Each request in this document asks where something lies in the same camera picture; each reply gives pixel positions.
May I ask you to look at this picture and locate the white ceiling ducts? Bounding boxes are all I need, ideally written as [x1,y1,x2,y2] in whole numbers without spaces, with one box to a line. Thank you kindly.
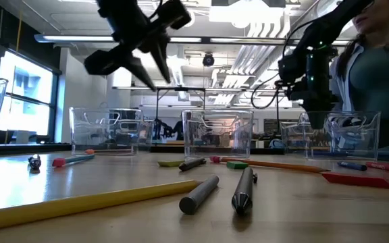
[211,20,283,106]

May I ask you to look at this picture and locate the dark purple pen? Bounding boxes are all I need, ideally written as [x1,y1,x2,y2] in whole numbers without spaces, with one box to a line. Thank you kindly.
[28,154,43,171]

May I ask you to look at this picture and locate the orange pencil pink eraser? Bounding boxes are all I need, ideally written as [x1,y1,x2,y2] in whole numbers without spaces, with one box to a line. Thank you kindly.
[209,155,331,174]

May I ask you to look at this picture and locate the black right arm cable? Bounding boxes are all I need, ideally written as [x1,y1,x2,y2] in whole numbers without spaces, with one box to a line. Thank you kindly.
[250,16,320,110]

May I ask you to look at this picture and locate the person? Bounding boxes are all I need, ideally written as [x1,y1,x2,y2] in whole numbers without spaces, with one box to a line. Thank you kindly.
[329,0,389,149]

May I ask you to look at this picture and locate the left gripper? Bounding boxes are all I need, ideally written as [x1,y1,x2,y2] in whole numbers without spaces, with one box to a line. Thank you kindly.
[84,0,192,92]

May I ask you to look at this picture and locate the green eraser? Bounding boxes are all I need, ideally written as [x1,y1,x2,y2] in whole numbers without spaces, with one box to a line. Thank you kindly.
[226,161,249,170]

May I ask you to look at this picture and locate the yellow pencil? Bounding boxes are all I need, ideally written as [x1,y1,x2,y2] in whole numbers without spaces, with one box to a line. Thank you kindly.
[0,179,203,234]

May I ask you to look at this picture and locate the brown pencil orange eraser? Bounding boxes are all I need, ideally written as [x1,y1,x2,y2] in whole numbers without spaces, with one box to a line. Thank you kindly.
[84,148,138,155]

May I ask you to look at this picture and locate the teal pencil pink eraser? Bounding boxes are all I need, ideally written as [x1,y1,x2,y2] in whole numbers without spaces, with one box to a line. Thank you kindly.
[51,154,96,168]

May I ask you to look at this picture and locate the slim black pen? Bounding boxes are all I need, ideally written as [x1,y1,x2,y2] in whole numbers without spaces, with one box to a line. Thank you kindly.
[178,157,207,172]

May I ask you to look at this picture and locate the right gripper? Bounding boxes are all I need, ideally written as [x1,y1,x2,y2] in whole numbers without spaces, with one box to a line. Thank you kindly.
[287,84,339,131]

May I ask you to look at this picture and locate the black background stand frame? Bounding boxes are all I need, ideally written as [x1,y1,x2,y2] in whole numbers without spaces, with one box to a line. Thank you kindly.
[155,86,207,142]

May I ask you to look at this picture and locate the black ceiling dome fixture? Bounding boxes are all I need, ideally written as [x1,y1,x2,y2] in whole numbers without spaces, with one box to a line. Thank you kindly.
[202,53,215,68]

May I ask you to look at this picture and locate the grey marker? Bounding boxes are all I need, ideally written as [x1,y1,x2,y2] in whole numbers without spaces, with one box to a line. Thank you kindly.
[178,174,221,216]
[231,166,259,216]

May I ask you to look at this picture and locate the large window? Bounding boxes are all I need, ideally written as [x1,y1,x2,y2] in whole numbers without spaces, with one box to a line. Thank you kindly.
[0,49,55,136]

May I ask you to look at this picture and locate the blue pen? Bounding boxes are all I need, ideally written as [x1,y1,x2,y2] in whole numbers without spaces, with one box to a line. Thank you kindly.
[311,151,354,158]

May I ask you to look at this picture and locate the red eraser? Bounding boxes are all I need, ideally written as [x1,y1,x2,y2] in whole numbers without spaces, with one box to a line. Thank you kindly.
[321,171,389,190]

